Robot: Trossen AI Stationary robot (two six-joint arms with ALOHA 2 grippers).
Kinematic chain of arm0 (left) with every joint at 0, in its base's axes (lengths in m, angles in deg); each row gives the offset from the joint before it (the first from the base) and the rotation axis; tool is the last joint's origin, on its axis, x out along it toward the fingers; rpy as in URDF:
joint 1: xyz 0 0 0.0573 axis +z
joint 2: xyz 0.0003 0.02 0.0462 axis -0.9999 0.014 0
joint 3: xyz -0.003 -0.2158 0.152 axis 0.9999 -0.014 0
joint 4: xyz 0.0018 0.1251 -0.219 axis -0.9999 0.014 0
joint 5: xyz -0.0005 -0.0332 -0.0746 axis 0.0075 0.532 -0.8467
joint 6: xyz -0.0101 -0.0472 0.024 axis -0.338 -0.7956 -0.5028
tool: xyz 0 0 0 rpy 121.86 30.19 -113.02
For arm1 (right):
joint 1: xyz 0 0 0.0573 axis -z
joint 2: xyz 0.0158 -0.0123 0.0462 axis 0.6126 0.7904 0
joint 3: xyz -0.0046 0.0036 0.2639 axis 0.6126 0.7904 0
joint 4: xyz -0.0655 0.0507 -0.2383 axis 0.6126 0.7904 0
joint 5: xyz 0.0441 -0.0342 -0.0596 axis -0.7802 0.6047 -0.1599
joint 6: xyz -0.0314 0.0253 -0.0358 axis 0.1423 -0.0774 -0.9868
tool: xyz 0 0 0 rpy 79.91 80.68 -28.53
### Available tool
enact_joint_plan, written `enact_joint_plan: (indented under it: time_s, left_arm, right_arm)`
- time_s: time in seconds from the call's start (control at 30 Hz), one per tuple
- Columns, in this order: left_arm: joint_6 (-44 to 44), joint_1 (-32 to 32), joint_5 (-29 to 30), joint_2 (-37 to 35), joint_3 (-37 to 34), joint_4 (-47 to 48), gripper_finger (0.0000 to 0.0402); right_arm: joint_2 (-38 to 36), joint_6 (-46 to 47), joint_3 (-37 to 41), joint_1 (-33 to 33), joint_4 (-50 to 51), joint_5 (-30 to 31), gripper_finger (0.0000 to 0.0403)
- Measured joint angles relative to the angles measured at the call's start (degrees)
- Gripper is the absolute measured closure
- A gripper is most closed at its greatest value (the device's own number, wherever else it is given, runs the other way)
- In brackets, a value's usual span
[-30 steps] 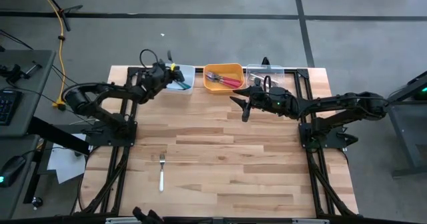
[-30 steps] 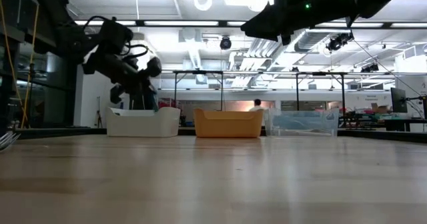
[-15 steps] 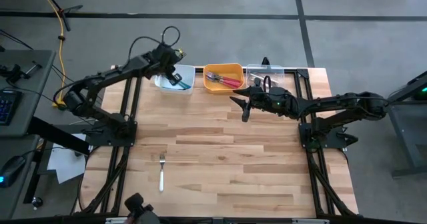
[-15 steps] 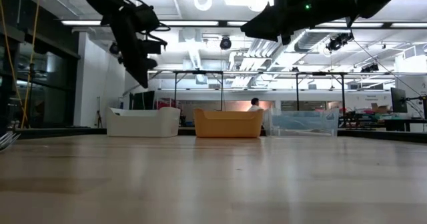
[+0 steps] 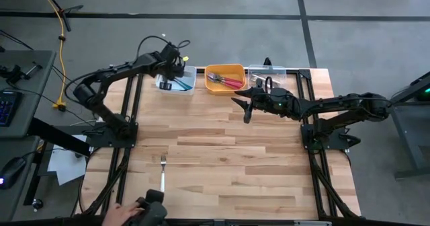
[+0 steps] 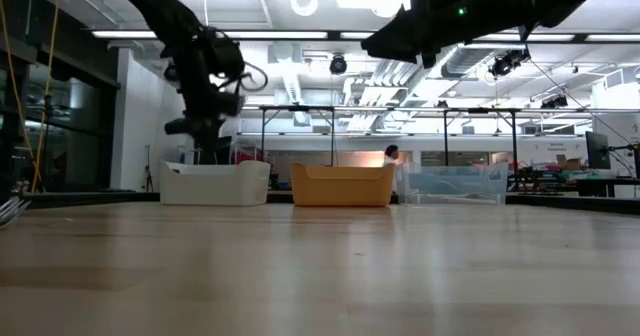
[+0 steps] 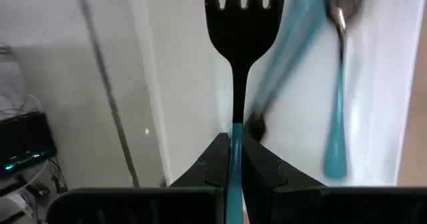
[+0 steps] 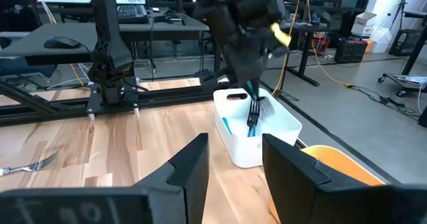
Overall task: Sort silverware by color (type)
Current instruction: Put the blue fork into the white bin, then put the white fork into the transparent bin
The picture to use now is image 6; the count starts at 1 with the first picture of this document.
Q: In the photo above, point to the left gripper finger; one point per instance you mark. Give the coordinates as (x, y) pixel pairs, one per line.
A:
(209, 146)

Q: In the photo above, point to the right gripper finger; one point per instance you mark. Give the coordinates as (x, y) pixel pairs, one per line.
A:
(395, 43)

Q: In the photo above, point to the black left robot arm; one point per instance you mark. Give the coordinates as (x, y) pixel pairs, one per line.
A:
(160, 11)

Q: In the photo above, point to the black computer monitor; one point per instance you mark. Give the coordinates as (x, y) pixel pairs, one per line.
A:
(597, 151)
(228, 151)

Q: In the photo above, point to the white plastic bin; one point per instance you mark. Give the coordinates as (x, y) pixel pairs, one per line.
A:
(215, 188)

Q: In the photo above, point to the black ceiling spotlight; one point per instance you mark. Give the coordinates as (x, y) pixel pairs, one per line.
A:
(555, 102)
(502, 66)

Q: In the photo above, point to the small black tripod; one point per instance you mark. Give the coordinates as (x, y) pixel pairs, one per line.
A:
(148, 168)

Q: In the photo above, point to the person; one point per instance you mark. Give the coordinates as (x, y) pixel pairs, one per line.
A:
(391, 152)

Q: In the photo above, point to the orange plastic bin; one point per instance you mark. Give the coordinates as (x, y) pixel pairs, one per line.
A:
(342, 188)

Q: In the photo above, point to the clear plastic bin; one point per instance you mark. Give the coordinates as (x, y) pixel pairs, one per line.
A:
(450, 188)

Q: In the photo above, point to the dark background desk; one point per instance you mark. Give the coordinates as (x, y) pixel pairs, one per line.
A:
(600, 181)

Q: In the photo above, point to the black overhead camera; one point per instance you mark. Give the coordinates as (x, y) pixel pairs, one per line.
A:
(338, 65)

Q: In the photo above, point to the black overhead frame bar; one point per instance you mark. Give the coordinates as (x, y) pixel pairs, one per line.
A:
(332, 35)

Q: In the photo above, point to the black background table frame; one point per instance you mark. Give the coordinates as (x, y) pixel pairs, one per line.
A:
(300, 108)
(514, 141)

